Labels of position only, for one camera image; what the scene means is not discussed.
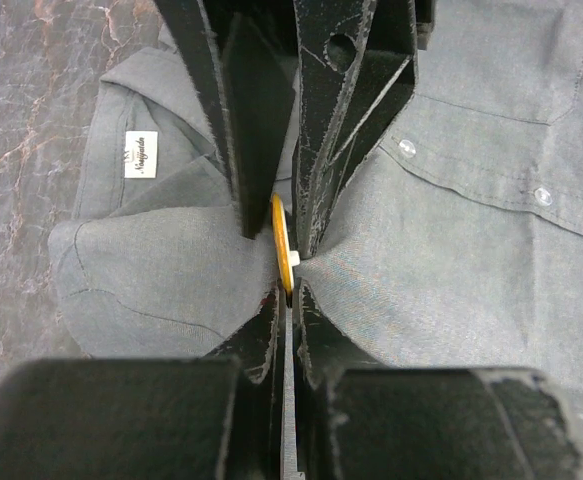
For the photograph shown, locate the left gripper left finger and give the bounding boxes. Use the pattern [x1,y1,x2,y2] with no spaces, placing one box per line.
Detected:
[0,287,285,479]

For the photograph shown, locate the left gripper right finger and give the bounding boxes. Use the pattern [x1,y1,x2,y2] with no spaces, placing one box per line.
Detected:
[293,280,583,479]

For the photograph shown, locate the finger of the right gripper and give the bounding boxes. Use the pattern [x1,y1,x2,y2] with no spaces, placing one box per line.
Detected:
[292,1,417,258]
[156,1,296,238]

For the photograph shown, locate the yellow floral round brooch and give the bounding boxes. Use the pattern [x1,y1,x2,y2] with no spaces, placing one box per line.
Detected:
[271,193,300,295]

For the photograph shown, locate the grey shirt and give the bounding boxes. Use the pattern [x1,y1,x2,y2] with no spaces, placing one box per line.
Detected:
[49,1,583,425]

